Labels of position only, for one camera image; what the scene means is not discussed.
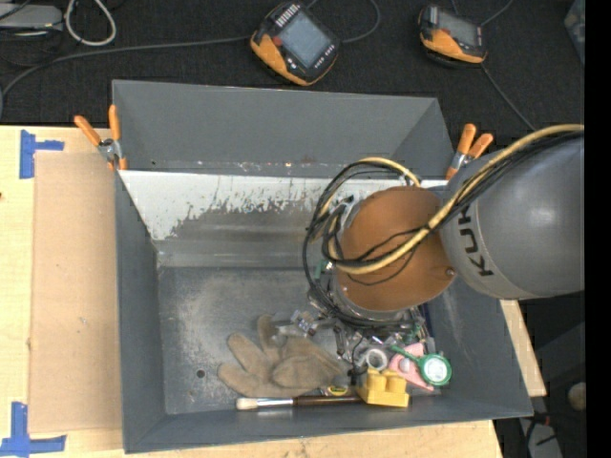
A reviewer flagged tan fabric glove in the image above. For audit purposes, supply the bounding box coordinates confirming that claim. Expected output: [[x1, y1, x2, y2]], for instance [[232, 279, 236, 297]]
[[217, 313, 348, 399]]

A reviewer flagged grey tape roll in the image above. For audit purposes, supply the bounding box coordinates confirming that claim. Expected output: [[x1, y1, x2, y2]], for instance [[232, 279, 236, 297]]
[[364, 347, 390, 372]]

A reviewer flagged pink plastic toy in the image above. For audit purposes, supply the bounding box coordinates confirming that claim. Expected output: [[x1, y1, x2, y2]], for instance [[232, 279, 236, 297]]
[[388, 342, 436, 392]]

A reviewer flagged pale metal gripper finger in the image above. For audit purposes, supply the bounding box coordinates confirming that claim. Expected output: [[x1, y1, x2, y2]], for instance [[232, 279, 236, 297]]
[[277, 323, 320, 339], [272, 309, 318, 329]]

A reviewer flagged grey metal bin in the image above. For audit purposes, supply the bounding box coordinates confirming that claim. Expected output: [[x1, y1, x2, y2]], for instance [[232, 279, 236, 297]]
[[110, 79, 535, 454]]

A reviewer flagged brown cardboard board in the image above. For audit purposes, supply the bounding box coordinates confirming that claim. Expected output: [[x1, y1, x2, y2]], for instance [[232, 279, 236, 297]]
[[27, 150, 126, 436]]

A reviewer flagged yellow toy building brick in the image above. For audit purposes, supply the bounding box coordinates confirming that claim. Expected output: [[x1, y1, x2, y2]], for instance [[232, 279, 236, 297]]
[[356, 368, 411, 409]]

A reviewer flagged brown-handled paintbrush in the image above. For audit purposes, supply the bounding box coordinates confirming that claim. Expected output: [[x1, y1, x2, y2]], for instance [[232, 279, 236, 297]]
[[235, 394, 365, 411]]

